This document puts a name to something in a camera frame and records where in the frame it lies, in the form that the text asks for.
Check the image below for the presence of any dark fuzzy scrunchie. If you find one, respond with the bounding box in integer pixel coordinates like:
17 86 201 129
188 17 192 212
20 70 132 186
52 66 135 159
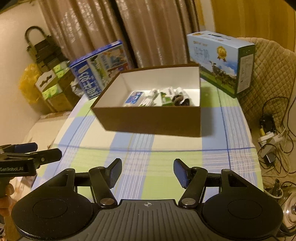
172 94 190 106

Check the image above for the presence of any green white spray box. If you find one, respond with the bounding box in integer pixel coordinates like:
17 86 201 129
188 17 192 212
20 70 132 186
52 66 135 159
159 86 175 106

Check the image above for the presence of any clear blue floss box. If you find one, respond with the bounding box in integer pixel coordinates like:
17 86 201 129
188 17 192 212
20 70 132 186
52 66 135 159
123 91 145 107

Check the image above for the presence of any small white medicine bottle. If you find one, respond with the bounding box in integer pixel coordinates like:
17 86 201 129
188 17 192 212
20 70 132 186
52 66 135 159
148 88 158 98

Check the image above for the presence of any white cream tube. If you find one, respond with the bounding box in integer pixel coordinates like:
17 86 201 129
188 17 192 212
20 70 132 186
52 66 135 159
176 87 184 95

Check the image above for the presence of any person's left hand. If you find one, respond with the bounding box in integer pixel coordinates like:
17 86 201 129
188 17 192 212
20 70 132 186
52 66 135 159
0 183 15 217

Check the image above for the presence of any checkered bed sheet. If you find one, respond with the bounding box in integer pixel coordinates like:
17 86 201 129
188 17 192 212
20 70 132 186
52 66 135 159
33 81 263 200

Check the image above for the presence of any yellow plastic bag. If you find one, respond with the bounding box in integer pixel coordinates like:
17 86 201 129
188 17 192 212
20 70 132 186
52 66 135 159
18 63 42 105

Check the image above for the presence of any cardboard box with tissue packs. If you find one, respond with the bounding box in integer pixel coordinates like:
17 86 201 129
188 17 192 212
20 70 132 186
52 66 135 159
35 61 80 112

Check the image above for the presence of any brown cardboard storage box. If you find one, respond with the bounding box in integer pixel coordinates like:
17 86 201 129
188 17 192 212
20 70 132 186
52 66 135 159
91 64 201 137

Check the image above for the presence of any white plastic bag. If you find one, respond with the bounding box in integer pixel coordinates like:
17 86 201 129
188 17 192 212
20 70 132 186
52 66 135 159
70 79 84 98

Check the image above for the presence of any white power strip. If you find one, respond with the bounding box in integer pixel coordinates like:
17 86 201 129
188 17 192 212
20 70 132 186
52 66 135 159
258 132 283 147

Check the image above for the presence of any black folding trolley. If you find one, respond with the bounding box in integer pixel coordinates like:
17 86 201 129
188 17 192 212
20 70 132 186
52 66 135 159
25 26 67 73

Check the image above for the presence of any dark blue milk carton box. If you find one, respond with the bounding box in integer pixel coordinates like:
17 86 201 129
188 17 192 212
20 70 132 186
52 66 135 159
70 41 130 99

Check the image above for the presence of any metal kettle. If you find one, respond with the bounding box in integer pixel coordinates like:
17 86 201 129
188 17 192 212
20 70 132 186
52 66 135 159
277 185 296 237

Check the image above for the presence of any light blue milk carton box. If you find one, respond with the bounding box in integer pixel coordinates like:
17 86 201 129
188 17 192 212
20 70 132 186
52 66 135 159
187 31 255 98

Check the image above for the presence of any quilted beige chair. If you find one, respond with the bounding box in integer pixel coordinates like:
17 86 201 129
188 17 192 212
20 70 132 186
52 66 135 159
238 37 295 128

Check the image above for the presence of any brown curtain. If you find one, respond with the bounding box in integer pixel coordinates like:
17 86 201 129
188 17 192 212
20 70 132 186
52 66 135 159
39 1 200 68

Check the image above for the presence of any yellow wooden door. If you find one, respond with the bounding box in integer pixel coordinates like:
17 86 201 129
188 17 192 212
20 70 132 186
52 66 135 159
211 1 295 51

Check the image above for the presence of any black power cable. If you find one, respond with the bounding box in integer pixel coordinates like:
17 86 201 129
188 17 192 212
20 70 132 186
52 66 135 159
256 96 296 181

